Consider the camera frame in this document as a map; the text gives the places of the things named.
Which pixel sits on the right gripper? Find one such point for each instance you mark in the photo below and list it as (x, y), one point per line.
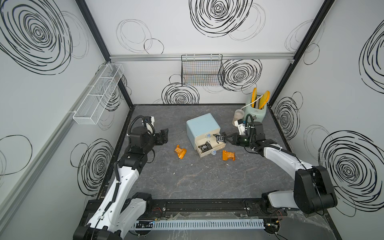
(235, 138)

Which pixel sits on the light blue drawer box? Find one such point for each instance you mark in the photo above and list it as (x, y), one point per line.
(201, 130)

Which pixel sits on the black cookie packet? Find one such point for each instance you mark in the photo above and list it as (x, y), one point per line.
(220, 138)
(205, 147)

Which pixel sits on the orange cookie packet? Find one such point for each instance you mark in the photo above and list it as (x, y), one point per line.
(181, 152)
(228, 156)

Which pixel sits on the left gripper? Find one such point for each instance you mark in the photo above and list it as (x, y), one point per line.
(160, 141)

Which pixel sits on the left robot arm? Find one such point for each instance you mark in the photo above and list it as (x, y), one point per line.
(116, 215)

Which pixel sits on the clear jar with oats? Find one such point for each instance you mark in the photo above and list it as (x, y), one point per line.
(238, 116)

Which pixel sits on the mint green toaster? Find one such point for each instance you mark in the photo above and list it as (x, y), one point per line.
(258, 115)

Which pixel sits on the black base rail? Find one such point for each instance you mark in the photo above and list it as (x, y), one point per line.
(163, 208)

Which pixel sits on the black wire wall basket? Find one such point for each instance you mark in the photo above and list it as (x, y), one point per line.
(201, 70)

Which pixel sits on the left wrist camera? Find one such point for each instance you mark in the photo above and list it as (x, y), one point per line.
(149, 123)

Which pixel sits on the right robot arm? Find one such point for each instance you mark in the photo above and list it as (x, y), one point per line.
(313, 191)

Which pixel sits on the white slotted cable duct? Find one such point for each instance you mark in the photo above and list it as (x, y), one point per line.
(239, 224)

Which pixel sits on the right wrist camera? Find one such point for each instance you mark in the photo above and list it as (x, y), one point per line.
(240, 126)

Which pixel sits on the white mesh wall shelf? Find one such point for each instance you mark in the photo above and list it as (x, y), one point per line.
(96, 101)

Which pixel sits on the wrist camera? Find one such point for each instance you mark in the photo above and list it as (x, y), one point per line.
(240, 126)
(149, 123)

